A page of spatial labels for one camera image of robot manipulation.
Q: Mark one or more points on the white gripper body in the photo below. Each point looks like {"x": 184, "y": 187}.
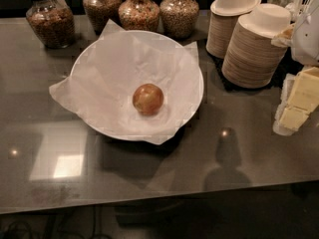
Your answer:
{"x": 307, "y": 44}

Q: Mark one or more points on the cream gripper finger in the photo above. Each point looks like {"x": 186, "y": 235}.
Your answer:
{"x": 284, "y": 38}
{"x": 299, "y": 99}

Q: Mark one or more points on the red yellow apple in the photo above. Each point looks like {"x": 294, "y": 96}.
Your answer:
{"x": 148, "y": 99}

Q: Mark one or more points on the white bowl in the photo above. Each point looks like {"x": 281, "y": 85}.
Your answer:
{"x": 186, "y": 67}

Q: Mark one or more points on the white plastic cutlery bunch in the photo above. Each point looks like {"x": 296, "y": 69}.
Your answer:
{"x": 308, "y": 6}

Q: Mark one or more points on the front stack paper bowls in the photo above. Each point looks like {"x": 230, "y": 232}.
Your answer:
{"x": 251, "y": 60}

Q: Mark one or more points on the stack paper bowls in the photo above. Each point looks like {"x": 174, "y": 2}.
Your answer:
{"x": 251, "y": 60}
{"x": 223, "y": 18}

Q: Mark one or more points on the rear stack paper bowls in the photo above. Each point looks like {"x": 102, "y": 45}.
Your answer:
{"x": 223, "y": 18}

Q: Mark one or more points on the glass cereal jar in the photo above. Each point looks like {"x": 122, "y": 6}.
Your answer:
{"x": 178, "y": 17}
{"x": 100, "y": 12}
{"x": 53, "y": 23}
{"x": 139, "y": 15}

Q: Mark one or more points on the white paper liner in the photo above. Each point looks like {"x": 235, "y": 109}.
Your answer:
{"x": 109, "y": 80}

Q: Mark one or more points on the left glass cereal jar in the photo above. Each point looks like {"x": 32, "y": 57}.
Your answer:
{"x": 53, "y": 23}

